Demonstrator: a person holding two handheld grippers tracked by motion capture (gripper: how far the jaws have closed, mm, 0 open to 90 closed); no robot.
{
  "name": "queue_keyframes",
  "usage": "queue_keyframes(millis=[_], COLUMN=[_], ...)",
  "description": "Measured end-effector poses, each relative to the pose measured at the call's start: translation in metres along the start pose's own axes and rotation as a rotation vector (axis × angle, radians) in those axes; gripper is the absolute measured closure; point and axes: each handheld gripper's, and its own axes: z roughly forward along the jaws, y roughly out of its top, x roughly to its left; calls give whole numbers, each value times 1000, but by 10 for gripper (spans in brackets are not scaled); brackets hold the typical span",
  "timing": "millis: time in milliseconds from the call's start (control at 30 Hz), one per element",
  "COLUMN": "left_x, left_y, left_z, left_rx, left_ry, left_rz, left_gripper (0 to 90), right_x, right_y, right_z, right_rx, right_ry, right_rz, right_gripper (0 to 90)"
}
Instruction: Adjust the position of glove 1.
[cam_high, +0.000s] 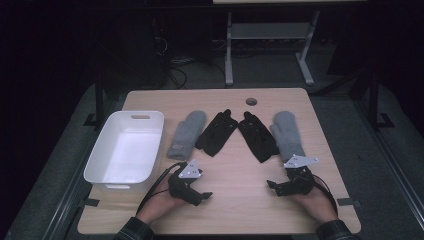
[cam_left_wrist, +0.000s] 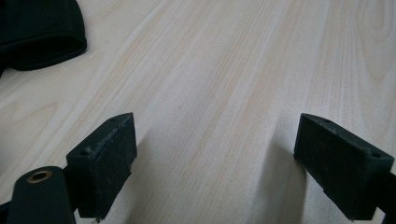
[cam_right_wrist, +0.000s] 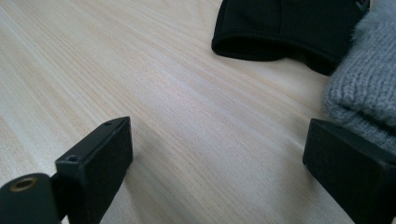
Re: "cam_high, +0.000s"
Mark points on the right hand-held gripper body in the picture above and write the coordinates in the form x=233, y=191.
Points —
x=300, y=183

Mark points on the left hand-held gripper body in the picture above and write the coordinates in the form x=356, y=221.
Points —
x=180, y=188

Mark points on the black glove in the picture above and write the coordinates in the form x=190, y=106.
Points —
x=216, y=133
x=258, y=138

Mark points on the plain grey mitten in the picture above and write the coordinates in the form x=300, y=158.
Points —
x=286, y=133

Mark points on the grey mitten with label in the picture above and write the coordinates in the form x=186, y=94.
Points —
x=186, y=136

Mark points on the white plastic bin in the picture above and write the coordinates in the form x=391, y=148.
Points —
x=126, y=153

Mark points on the dark tape strip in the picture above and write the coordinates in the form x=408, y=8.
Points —
x=348, y=202
x=91, y=202

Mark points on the grey round table grommet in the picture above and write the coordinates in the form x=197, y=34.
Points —
x=251, y=101

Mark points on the black metal post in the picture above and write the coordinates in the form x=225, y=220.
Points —
x=374, y=100
x=99, y=100

